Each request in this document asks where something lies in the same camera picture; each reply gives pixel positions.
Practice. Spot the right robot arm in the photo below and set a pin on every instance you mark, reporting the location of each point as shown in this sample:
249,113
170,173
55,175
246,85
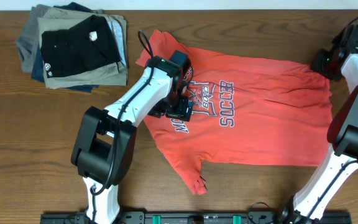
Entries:
341,160

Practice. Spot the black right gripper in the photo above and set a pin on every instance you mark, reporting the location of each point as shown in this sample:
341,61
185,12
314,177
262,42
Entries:
317,65

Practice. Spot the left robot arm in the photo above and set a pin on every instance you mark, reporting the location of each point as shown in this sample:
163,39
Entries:
104,145

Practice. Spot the red soccer t-shirt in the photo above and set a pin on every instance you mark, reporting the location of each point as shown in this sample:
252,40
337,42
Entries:
253,111

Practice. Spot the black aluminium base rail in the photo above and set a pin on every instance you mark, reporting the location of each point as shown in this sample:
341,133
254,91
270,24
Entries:
168,218

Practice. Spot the black folded polo shirt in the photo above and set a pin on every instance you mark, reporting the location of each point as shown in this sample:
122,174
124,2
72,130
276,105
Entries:
84,47

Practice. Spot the grey folded garment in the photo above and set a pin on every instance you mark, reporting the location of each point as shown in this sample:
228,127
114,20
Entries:
28,40

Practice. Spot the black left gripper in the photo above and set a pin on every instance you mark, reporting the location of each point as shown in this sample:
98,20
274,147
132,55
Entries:
184,113

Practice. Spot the khaki folded garment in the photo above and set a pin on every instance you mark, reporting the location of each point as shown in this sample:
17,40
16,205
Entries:
112,74

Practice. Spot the navy folded garment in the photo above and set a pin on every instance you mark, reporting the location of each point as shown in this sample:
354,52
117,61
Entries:
37,66

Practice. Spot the light blue folded garment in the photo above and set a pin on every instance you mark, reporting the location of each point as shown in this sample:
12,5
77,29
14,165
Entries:
118,34

